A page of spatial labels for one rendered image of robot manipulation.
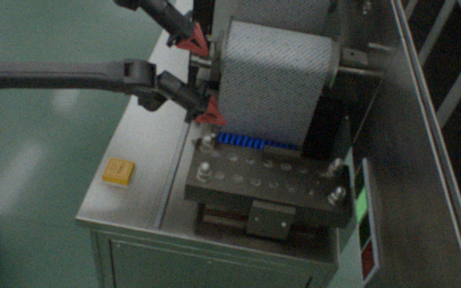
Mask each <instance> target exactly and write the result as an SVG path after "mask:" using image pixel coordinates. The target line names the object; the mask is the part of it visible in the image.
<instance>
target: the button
mask: <svg viewBox="0 0 461 288"><path fill-rule="evenodd" d="M133 170H134V161H127V160H123V159H118V158H109V160H108V162H107V163H106V166H105V168H104V170H103V173H102V180H103V181H104V182H111V183H116V184H120V185H125V186H128V185H129V182H130V176H131V175H132V172H133Z"/></svg>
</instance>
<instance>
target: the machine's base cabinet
mask: <svg viewBox="0 0 461 288"><path fill-rule="evenodd" d="M89 231H90V240H91V245H92V248H93V253H94V262H95V267H96V272H97V276H98V288H327V287H328V286H329V284H330V282H331V280H332V278H333V277H334V276H335V274H328V273H323V272H318V271H315V270H307V269H303V268H298V267H293V266H286V265H282V264H277V263H273V262H264V261H260V260H256V259H252V258H244V257H239V256H234V255H231V254H223V253H218V252H214V251H209V250H202V249H197V248H193V247H188V246H181V245H176V244H167V243H163V242H155V241H151V240H146V239H142V238H134V237H130V236H126V235H121V234H113V233H108V232H104V231H101V230H92V229H89Z"/></svg>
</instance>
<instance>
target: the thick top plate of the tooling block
mask: <svg viewBox="0 0 461 288"><path fill-rule="evenodd" d="M201 140H202V138H197V141H196V144H195V147H194V153H193V156H192V159H191V161H190V166H189V170H188V173H187V176H186V181H185V186H184V195H183V200H188V201H192V202H201V203H205V204H209V205H213V206H221V207H226V208H231V209H234V210H242V211H247V212H251V208H252V205H253V201H254V200H259V201H262V202H270V203H275V204H279V205H284V206H291V207H295V216H294V217H293V219H294V220H298V221H302V222H310V223H314V224H319V225H324V226H332V227H336V228H340V229H344V230H345V229H346V228H347V225H348V223H349V222H350V220H351V218H352V217H353V205H352V195H351V178H350V168H349V165H344V164H343V169H342V173H341V175H340V176H338V177H335V176H332V175H331V174H329V173H328V171H327V168H328V166H329V165H330V164H331V163H332V162H324V161H319V160H314V159H310V158H302V157H300V160H299V162H293V161H286V160H280V159H276V158H268V157H263V156H262V152H263V150H260V149H255V148H251V147H246V146H238V145H234V144H230V143H225V142H217V141H214V149H213V151H212V152H210V153H204V152H202V151H201V150H200V145H201ZM203 162H209V164H210V169H211V180H210V181H208V182H201V181H199V180H198V179H197V173H198V168H199V167H200V165H201V164H202V163H203ZM338 187H342V188H343V189H344V190H345V191H346V193H345V198H344V200H343V204H342V205H341V206H334V205H332V204H331V203H330V202H329V196H330V195H331V193H332V192H333V191H334V190H335V189H336V188H338Z"/></svg>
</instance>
